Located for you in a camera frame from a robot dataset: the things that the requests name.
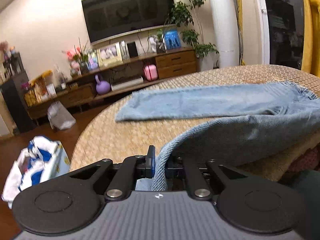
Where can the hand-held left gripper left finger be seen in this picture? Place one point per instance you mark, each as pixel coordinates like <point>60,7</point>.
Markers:
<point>150,160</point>

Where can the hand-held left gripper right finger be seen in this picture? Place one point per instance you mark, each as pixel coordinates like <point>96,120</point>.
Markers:
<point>171,171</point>

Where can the blue denim dress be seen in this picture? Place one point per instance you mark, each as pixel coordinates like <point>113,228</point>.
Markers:
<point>200,102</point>

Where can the beige lace tablecloth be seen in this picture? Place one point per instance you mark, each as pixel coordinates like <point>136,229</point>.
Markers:
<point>112,140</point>

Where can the white soundbar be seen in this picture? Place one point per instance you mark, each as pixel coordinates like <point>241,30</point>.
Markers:
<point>127,83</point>

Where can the purple kettlebell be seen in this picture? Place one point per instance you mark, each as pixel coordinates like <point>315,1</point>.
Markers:
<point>103,87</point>

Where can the pink case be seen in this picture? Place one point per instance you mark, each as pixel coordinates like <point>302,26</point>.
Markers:
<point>150,73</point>

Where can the banana print laundry basket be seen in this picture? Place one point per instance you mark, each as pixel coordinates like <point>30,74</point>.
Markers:
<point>61,160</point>

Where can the clear plastic bag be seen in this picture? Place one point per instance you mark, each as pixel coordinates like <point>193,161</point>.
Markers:
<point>61,118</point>

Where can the wooden TV cabinet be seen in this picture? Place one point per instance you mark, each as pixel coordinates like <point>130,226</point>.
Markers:
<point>175,60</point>

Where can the small black speaker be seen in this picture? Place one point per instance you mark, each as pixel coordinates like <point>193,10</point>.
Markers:
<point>132,50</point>

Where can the blue and white polo shirt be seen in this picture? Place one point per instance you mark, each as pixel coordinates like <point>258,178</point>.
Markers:
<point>37,152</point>

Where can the pink flowers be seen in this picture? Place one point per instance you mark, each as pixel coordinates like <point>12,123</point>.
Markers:
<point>75,55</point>

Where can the stack of yellow boxes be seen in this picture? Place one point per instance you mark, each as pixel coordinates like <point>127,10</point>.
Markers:
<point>37,90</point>

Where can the white and blue bag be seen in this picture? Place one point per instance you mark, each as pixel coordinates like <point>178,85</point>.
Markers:
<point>12,187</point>

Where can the black tower speaker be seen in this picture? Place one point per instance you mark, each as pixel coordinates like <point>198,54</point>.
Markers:
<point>15,105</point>

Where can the black television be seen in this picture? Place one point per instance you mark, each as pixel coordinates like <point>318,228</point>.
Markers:
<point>125,12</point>

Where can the green potted plant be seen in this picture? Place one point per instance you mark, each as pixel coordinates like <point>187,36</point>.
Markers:
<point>185,12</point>

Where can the yellow curtain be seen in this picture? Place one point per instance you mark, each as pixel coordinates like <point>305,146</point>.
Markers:
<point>311,30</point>

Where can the cream photo frame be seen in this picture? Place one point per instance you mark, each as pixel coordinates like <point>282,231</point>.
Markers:
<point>108,53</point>

